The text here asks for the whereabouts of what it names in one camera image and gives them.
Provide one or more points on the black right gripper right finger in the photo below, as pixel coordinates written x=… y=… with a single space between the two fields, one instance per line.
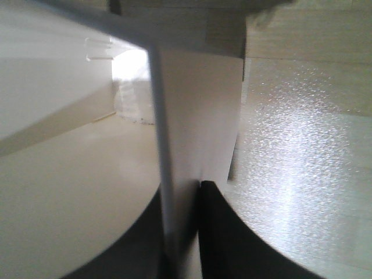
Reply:
x=230 y=249

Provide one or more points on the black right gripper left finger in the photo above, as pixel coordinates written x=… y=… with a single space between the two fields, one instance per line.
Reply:
x=138 y=253

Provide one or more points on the white plastic trash bin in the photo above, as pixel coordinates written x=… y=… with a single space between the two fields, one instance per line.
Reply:
x=98 y=112

